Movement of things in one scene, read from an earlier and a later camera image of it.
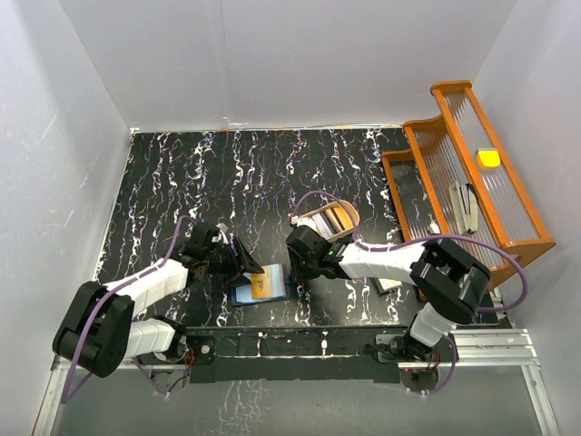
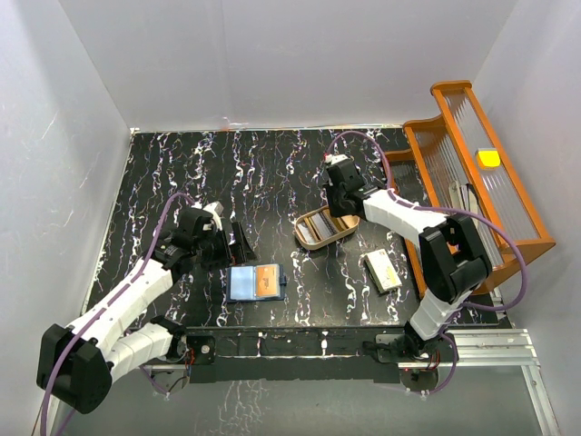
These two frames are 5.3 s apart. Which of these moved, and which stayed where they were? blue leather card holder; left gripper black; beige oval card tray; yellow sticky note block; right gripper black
Moved: blue leather card holder; left gripper black; right gripper black
Stayed: beige oval card tray; yellow sticky note block
